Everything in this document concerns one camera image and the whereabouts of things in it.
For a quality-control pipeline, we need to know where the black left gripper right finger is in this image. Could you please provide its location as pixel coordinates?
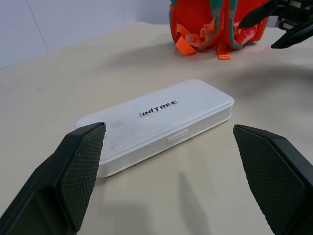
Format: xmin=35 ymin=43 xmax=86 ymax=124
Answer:
xmin=233 ymin=124 xmax=313 ymax=235

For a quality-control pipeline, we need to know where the orange backpack with green trim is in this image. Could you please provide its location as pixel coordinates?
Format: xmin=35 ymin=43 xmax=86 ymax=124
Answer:
xmin=168 ymin=0 xmax=269 ymax=61

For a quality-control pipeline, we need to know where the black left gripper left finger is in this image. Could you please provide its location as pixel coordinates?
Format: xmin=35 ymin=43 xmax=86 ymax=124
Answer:
xmin=0 ymin=122 xmax=107 ymax=235

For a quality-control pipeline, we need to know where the white plastic case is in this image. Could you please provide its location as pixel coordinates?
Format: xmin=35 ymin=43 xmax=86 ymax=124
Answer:
xmin=72 ymin=78 xmax=235 ymax=178

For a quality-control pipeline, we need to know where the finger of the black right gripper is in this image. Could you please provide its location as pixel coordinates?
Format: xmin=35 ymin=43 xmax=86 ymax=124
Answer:
xmin=270 ymin=20 xmax=313 ymax=50
xmin=238 ymin=0 xmax=281 ymax=29

